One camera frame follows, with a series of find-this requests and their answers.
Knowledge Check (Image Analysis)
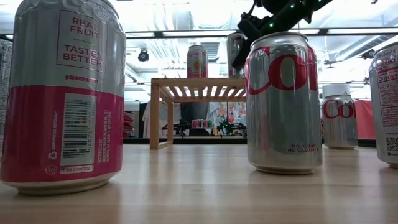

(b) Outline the silver Diet Coke can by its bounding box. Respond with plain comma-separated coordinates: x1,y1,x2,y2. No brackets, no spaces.
322,94,359,151
368,41,398,170
244,31,323,175

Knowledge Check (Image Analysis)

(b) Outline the pink silver Spindrift can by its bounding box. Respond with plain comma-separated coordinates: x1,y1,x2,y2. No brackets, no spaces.
0,0,127,196
186,44,209,79

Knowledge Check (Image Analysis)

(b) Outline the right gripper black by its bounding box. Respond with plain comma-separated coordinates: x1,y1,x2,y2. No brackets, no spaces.
231,12,274,69

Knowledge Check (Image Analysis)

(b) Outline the wooden slatted shelf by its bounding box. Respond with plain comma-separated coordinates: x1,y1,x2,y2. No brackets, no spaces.
149,77,248,150

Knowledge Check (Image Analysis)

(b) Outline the distant can cluster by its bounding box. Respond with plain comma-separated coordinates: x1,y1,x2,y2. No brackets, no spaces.
190,119,215,129

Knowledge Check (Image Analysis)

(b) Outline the dark hanging garment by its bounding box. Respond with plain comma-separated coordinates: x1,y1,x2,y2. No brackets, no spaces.
181,102,210,137

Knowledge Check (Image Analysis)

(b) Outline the white cylinder container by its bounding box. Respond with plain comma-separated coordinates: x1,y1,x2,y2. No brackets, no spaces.
322,83,352,100

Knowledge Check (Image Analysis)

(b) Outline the black overhead crossbar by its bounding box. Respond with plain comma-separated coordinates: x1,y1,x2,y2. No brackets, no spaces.
0,27,398,40

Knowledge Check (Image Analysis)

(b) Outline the red cloth panel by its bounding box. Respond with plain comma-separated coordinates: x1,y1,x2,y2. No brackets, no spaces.
354,98,376,140

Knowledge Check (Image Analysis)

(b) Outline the white hanging T-shirt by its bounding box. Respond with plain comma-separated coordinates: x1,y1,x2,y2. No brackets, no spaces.
142,101,183,139

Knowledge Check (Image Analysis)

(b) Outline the red folded stack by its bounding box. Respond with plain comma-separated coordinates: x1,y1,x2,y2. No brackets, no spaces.
123,112,135,138

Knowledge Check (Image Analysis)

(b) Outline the slim can with black lid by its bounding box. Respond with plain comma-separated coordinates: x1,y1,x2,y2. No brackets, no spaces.
226,32,248,78
0,37,13,162

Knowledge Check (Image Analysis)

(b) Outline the floral hanging garment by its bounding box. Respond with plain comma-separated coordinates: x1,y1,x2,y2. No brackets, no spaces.
208,101,248,125

